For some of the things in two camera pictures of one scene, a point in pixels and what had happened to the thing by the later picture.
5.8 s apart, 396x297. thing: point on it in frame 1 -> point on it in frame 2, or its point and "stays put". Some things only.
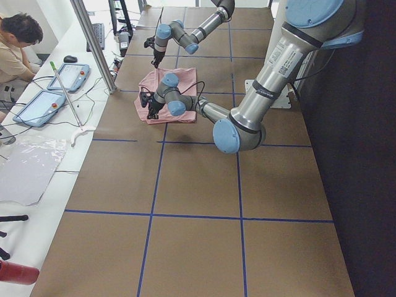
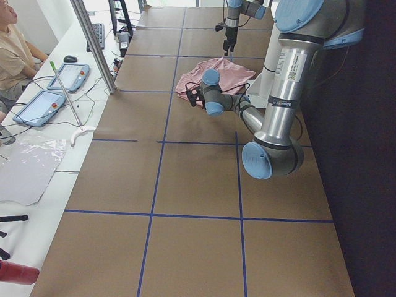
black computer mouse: x=69 y=59 stays put
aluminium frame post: x=95 y=44 stays put
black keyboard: x=99 y=30 stays put
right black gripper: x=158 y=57 -> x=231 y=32
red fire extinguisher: x=12 y=272 stays put
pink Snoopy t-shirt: x=151 y=81 -> x=232 y=76
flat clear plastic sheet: x=27 y=164 stays put
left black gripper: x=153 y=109 -> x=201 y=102
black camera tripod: x=4 y=255 stays put
